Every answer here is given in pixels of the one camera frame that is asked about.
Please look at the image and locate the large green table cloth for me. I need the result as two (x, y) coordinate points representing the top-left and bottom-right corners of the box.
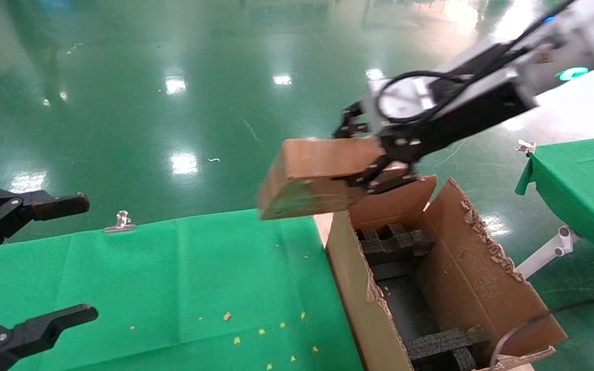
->
(0, 209), (366, 371)

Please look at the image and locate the large open brown carton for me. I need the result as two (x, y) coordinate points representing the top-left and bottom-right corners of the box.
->
(325, 175), (569, 371)

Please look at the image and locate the white table leg pipe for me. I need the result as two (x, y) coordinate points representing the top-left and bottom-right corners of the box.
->
(516, 226), (580, 280)

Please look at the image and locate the black foam bottom pad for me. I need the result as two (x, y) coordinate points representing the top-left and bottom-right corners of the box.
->
(371, 260), (443, 342)

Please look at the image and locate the black camera cable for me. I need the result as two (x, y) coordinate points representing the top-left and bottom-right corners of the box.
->
(377, 0), (579, 124)

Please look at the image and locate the small brown cardboard box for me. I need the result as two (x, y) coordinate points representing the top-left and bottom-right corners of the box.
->
(256, 137), (412, 222)

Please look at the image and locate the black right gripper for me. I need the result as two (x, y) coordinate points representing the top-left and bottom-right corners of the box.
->
(334, 80), (537, 195)

